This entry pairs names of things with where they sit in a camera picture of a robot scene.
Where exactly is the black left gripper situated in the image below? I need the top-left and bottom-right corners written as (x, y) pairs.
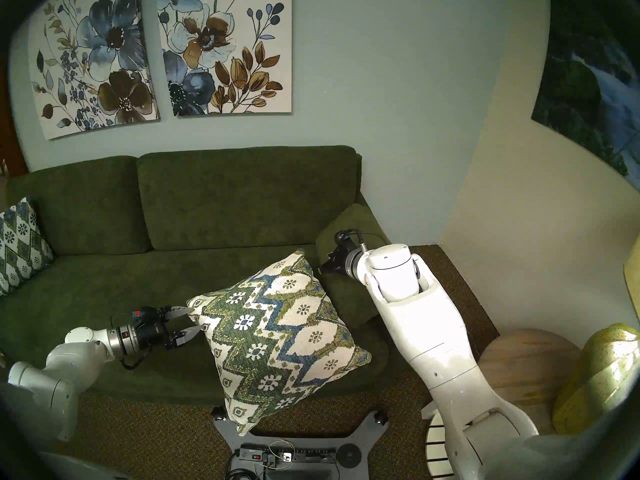
top-left (133, 305), bottom-right (202, 354)

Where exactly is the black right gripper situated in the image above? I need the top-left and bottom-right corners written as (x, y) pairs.
top-left (319, 240), bottom-right (359, 276)

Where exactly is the green white patterned throw pillow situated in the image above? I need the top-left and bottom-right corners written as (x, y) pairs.
top-left (186, 249), bottom-right (373, 437)

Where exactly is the dark green fabric sofa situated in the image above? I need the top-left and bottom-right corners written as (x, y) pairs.
top-left (0, 145), bottom-right (427, 407)

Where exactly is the blue white patterned throw pillow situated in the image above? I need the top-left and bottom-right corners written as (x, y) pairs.
top-left (0, 196), bottom-right (55, 296)

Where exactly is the black power strip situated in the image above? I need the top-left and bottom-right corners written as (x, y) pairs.
top-left (239, 444), bottom-right (337, 468)

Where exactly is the white slatted stool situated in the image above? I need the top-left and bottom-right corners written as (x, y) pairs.
top-left (422, 401), bottom-right (464, 480)

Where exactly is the round wooden side table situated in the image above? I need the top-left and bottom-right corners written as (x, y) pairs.
top-left (477, 328), bottom-right (584, 421)

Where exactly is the brown leaves flower canvas painting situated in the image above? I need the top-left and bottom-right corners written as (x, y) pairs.
top-left (156, 0), bottom-right (293, 118)

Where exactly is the blue flower canvas painting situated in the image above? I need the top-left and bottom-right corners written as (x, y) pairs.
top-left (27, 0), bottom-right (161, 141)

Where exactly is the yellow-green speckled lamp base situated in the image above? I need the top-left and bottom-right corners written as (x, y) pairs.
top-left (552, 323), bottom-right (640, 439)

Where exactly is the pale yellow lampshade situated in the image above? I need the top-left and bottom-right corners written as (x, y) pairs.
top-left (623, 234), bottom-right (640, 325)

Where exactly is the thin right wrist cable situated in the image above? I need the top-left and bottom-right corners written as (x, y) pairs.
top-left (339, 227), bottom-right (387, 246)

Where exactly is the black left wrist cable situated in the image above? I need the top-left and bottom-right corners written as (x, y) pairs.
top-left (119, 348), bottom-right (152, 370)

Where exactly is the white coiled cable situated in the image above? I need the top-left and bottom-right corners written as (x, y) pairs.
top-left (265, 439), bottom-right (297, 471)

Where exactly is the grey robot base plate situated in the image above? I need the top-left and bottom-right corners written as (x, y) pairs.
top-left (211, 406), bottom-right (390, 480)

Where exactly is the dark wooden door frame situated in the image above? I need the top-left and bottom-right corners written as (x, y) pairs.
top-left (0, 74), bottom-right (29, 177)

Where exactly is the waterfall landscape wall poster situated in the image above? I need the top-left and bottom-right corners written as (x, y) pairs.
top-left (531, 0), bottom-right (640, 192)

